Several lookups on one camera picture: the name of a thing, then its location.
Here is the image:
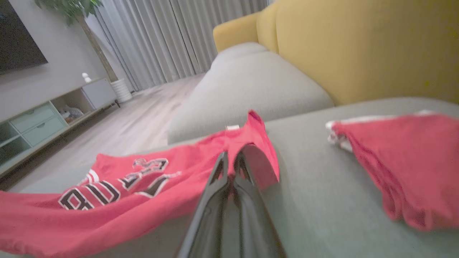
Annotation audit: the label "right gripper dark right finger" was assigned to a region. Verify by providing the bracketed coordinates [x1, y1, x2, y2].
[224, 154, 287, 258]

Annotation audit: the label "white ribbed plant pot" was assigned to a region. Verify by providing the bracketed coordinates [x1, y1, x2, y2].
[110, 78, 133, 104]

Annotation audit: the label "indoor tree plant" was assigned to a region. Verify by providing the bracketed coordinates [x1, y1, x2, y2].
[35, 0, 119, 83]

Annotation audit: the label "black flat television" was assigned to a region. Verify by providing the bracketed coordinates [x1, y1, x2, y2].
[0, 0, 48, 75]

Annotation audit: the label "large grey sofa chaise seat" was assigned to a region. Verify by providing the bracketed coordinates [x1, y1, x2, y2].
[0, 97, 459, 258]

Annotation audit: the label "mint green cabinet drawer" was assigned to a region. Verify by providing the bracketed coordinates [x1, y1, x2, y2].
[22, 115, 68, 147]
[10, 104, 55, 134]

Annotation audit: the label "red shorts with white waistband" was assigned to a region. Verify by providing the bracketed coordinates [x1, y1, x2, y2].
[326, 110, 459, 231]

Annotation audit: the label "grey pleated curtains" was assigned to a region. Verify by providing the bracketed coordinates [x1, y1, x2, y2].
[86, 0, 269, 92]

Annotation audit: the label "low TV cabinet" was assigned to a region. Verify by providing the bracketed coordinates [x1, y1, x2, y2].
[0, 78, 120, 178]

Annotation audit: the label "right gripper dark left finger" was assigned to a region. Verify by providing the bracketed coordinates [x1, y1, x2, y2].
[178, 152, 233, 258]

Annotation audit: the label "wide yellow sofa backrest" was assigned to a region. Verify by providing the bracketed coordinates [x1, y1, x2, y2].
[275, 0, 459, 106]

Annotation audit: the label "red jersey with number print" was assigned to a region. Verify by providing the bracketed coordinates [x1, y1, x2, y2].
[0, 110, 280, 258]

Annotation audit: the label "clutter on cabinet shelf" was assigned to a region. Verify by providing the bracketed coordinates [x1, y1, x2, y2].
[59, 105, 84, 121]

